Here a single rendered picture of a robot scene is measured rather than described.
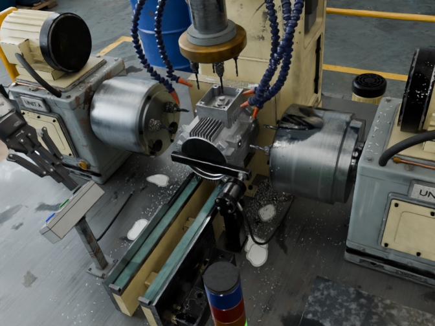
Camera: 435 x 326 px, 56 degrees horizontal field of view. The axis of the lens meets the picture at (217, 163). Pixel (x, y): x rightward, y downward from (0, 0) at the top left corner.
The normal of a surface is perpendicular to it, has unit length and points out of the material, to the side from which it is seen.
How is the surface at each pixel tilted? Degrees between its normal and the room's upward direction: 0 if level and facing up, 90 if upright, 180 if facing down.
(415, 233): 90
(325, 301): 0
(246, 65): 90
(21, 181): 0
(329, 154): 47
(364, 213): 89
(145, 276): 90
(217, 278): 0
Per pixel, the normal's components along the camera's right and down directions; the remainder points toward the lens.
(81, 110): 0.89, 0.22
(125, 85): -0.16, -0.68
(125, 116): -0.43, 0.08
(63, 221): 0.61, -0.31
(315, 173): -0.46, 0.33
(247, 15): -0.44, 0.63
